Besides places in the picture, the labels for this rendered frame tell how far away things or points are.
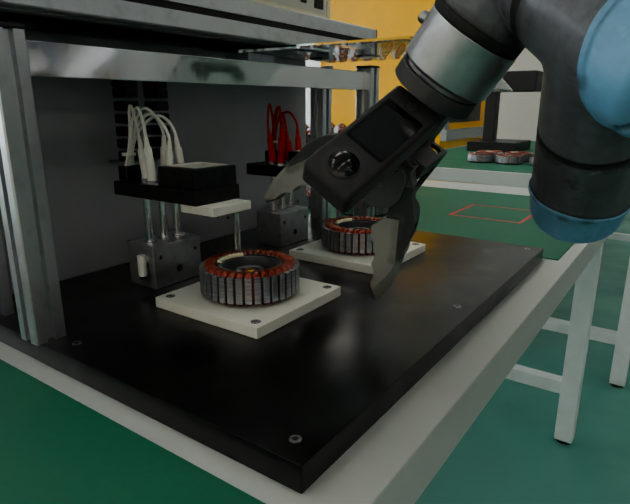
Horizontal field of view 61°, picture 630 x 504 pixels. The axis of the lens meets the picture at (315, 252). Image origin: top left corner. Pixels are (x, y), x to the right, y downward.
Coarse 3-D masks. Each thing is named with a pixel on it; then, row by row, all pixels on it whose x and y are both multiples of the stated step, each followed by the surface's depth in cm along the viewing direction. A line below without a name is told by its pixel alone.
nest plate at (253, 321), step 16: (192, 288) 62; (304, 288) 62; (320, 288) 62; (336, 288) 62; (160, 304) 59; (176, 304) 57; (192, 304) 57; (208, 304) 57; (224, 304) 57; (272, 304) 57; (288, 304) 57; (304, 304) 57; (320, 304) 59; (208, 320) 55; (224, 320) 53; (240, 320) 53; (256, 320) 53; (272, 320) 53; (288, 320) 55; (256, 336) 51
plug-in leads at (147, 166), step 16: (128, 112) 63; (128, 128) 64; (144, 128) 61; (160, 128) 66; (128, 144) 65; (144, 144) 61; (176, 144) 65; (128, 160) 65; (144, 160) 64; (160, 160) 66; (176, 160) 65; (128, 176) 65; (144, 176) 64
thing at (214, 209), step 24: (168, 168) 60; (192, 168) 58; (216, 168) 60; (120, 192) 65; (144, 192) 62; (168, 192) 60; (192, 192) 58; (216, 192) 60; (144, 216) 65; (216, 216) 58
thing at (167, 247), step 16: (144, 240) 66; (160, 240) 67; (176, 240) 67; (192, 240) 68; (160, 256) 64; (176, 256) 67; (192, 256) 69; (160, 272) 65; (176, 272) 67; (192, 272) 69
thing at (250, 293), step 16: (224, 256) 61; (240, 256) 63; (256, 256) 63; (272, 256) 62; (288, 256) 62; (208, 272) 57; (224, 272) 56; (240, 272) 55; (256, 272) 55; (272, 272) 56; (288, 272) 57; (208, 288) 57; (224, 288) 55; (240, 288) 55; (256, 288) 55; (272, 288) 56; (288, 288) 57; (240, 304) 55; (256, 304) 56
